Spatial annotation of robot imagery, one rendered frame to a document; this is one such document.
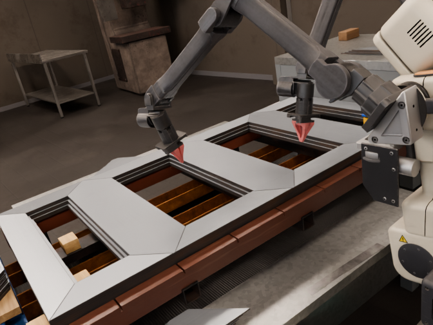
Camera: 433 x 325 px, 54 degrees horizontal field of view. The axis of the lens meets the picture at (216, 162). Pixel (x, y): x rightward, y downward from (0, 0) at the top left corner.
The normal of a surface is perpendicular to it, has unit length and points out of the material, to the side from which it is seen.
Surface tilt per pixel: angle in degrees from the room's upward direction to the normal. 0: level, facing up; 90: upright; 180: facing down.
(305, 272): 0
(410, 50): 90
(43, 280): 0
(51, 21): 90
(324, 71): 78
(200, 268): 90
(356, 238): 0
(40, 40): 90
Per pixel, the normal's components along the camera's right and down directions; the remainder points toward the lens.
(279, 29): -0.66, 0.18
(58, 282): -0.18, -0.90
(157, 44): 0.52, 0.25
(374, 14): -0.76, 0.37
